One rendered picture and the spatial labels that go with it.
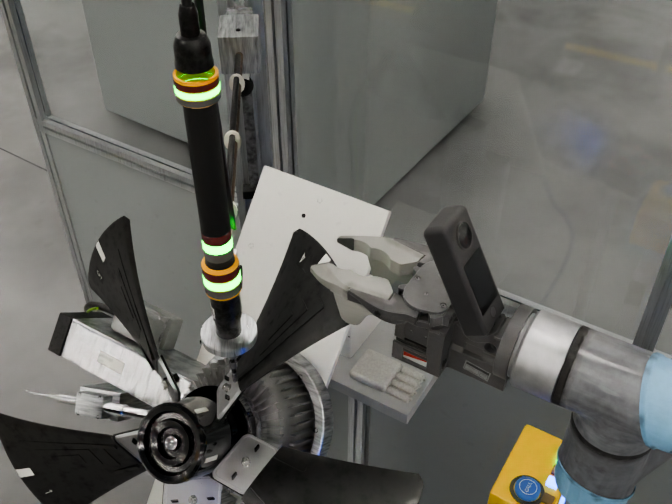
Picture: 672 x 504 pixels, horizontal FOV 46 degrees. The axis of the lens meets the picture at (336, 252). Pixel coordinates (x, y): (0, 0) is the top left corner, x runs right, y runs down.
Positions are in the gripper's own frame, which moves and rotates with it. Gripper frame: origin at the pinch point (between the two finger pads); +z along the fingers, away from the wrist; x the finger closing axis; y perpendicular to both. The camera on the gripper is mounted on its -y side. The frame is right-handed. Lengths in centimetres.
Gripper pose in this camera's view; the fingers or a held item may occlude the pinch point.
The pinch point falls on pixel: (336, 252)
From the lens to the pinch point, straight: 78.8
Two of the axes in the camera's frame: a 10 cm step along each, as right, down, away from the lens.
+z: -8.5, -3.5, 3.9
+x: 5.2, -5.6, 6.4
